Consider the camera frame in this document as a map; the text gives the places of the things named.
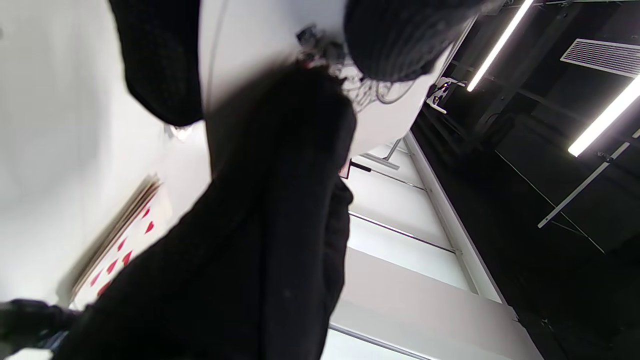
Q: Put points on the white wall-mounted device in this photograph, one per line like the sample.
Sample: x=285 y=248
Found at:
x=439 y=97

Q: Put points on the black ribbed knit sleeve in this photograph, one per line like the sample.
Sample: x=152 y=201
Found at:
x=400 y=35

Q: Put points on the thin black-tipped rod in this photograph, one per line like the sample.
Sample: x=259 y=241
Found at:
x=390 y=176

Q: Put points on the long ceiling light strip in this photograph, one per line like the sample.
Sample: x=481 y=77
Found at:
x=605 y=117
x=500 y=44

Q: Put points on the person's right hand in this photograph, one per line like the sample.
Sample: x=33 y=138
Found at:
x=30 y=320

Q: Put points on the white ceiling air vent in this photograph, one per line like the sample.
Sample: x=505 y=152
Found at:
x=602 y=56

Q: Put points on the white ceiling rail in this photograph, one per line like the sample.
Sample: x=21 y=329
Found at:
x=585 y=186

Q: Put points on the stack of playing cards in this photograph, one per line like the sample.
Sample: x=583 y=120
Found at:
x=120 y=225

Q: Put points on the playing card with red hearts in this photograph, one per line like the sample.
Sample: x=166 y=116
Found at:
x=137 y=235

